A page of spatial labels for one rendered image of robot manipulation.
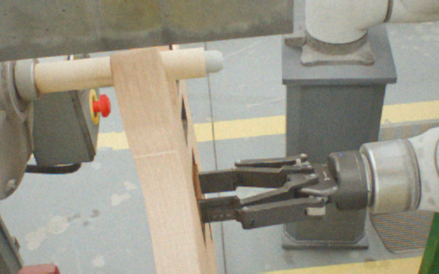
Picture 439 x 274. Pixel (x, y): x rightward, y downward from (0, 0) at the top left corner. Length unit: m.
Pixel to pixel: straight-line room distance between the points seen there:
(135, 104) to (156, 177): 0.09
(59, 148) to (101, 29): 0.59
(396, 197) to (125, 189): 1.59
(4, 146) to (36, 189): 1.68
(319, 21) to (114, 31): 1.09
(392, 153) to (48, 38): 0.45
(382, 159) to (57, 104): 0.49
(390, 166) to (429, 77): 1.95
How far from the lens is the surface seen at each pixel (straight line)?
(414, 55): 2.82
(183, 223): 0.64
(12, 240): 1.24
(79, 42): 0.47
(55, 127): 1.01
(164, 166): 0.61
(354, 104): 1.60
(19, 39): 0.48
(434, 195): 0.77
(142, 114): 0.57
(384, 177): 0.76
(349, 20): 1.50
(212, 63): 0.66
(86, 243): 2.14
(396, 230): 2.11
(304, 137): 1.67
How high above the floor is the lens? 1.66
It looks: 44 degrees down
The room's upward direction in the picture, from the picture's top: 6 degrees counter-clockwise
